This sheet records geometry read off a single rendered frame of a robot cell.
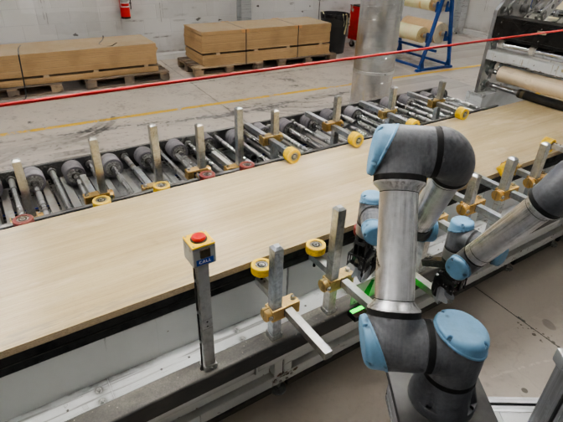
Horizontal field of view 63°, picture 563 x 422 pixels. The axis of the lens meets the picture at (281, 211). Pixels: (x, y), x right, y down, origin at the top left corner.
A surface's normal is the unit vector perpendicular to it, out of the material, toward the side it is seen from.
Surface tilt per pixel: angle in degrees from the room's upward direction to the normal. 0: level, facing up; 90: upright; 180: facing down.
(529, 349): 0
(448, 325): 8
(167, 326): 90
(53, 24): 90
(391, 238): 59
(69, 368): 90
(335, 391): 0
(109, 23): 90
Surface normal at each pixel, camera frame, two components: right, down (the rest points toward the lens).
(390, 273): -0.42, -0.10
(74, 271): 0.03, -0.85
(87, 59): 0.51, 0.46
